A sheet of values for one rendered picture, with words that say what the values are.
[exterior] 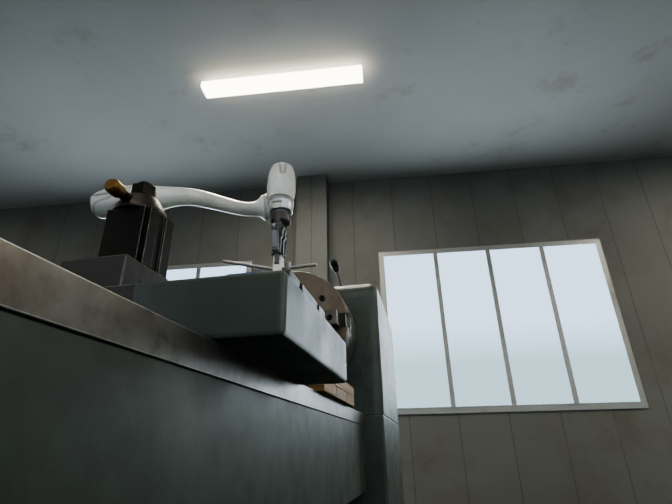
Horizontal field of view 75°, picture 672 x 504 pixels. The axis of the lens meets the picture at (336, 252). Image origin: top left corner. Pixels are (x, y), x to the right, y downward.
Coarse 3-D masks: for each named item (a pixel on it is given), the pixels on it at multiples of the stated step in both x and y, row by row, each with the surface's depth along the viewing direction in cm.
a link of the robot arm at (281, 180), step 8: (272, 168) 163; (280, 168) 162; (288, 168) 163; (272, 176) 161; (280, 176) 160; (288, 176) 161; (272, 184) 159; (280, 184) 158; (288, 184) 159; (272, 192) 158; (280, 192) 158; (288, 192) 159
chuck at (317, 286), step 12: (300, 276) 121; (312, 276) 121; (312, 288) 119; (324, 288) 118; (324, 300) 117; (336, 300) 116; (348, 312) 118; (348, 324) 116; (348, 336) 114; (348, 348) 116
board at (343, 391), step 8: (320, 384) 70; (328, 384) 73; (336, 384) 80; (344, 384) 87; (320, 392) 72; (328, 392) 73; (336, 392) 79; (344, 392) 86; (352, 392) 96; (336, 400) 84; (344, 400) 86; (352, 400) 95
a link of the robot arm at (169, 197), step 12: (156, 192) 150; (168, 192) 152; (180, 192) 153; (192, 192) 155; (204, 192) 158; (168, 204) 152; (180, 204) 155; (192, 204) 157; (204, 204) 159; (216, 204) 162; (228, 204) 165; (240, 204) 169; (252, 204) 172; (264, 204) 171; (264, 216) 172
